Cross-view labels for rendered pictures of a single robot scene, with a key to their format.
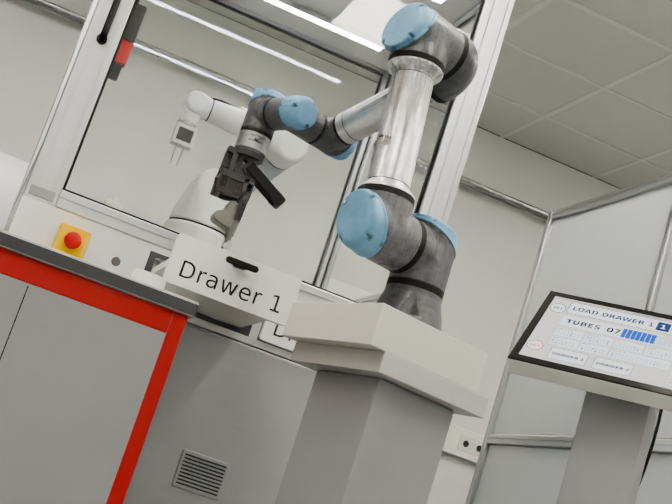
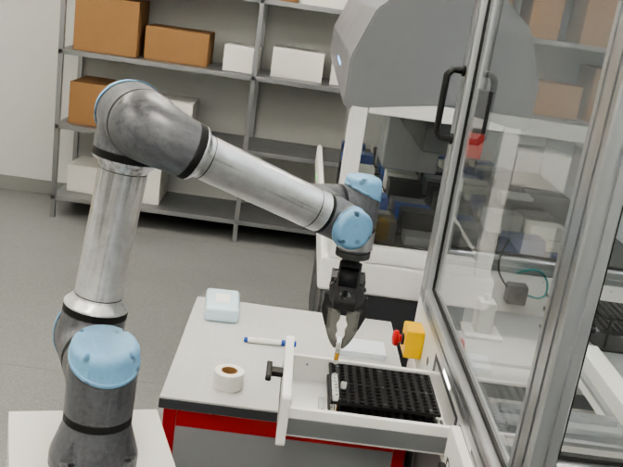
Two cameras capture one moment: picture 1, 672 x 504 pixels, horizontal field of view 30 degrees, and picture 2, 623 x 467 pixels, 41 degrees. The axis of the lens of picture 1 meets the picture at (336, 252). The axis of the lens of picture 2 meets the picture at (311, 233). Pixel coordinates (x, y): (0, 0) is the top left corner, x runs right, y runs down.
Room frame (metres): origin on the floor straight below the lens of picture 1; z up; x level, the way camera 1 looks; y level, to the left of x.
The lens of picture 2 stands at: (3.00, -1.32, 1.67)
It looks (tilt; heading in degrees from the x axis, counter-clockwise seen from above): 17 degrees down; 103
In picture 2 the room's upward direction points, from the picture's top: 8 degrees clockwise
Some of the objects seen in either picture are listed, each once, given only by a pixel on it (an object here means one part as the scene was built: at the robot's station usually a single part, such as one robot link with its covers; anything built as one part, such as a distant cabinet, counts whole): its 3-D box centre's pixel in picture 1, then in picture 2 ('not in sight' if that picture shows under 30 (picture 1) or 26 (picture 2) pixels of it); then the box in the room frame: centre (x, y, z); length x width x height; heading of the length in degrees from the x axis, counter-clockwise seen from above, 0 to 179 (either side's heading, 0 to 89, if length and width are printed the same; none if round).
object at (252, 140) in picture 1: (252, 145); (353, 239); (2.72, 0.26, 1.20); 0.08 x 0.08 x 0.05
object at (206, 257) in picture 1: (233, 280); (285, 386); (2.64, 0.19, 0.87); 0.29 x 0.02 x 0.11; 105
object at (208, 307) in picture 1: (209, 293); (384, 403); (2.84, 0.25, 0.86); 0.40 x 0.26 x 0.06; 15
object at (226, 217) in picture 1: (225, 219); (332, 322); (2.70, 0.26, 1.01); 0.06 x 0.03 x 0.09; 103
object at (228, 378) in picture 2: (146, 284); (228, 378); (2.46, 0.34, 0.78); 0.07 x 0.07 x 0.04
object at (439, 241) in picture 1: (422, 253); (101, 372); (2.40, -0.16, 1.00); 0.13 x 0.12 x 0.14; 129
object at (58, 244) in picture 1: (70, 242); (411, 339); (2.84, 0.59, 0.88); 0.07 x 0.05 x 0.07; 105
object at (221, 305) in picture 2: not in sight; (222, 305); (2.29, 0.74, 0.78); 0.15 x 0.10 x 0.04; 110
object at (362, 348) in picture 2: not in sight; (361, 347); (2.70, 0.71, 0.77); 0.13 x 0.09 x 0.02; 16
